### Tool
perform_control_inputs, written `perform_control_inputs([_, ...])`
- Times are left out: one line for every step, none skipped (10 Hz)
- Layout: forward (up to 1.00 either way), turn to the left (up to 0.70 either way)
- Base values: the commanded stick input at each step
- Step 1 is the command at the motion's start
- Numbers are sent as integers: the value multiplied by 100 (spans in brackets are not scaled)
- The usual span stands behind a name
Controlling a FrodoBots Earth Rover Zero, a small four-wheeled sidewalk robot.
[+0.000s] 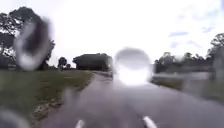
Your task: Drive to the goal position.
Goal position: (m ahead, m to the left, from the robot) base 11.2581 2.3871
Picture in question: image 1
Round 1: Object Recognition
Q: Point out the dark building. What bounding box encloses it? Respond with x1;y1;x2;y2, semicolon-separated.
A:
72;52;114;72

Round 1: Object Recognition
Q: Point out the wet grey asphalt road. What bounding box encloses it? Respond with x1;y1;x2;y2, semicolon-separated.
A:
38;71;224;128

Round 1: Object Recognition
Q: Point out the small dark tree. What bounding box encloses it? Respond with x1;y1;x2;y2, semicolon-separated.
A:
57;56;68;70

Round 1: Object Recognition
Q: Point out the row of trees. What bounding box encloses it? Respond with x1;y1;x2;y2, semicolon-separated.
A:
153;32;224;74

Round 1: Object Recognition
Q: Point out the robot's own part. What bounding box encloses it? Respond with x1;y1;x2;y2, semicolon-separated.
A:
142;115;158;128
74;119;86;128

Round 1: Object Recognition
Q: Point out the grass verge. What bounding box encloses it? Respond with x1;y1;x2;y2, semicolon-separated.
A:
0;68;96;128
151;76;224;103

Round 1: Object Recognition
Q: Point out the group of tall trees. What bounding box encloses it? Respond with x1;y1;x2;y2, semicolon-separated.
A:
0;6;56;71

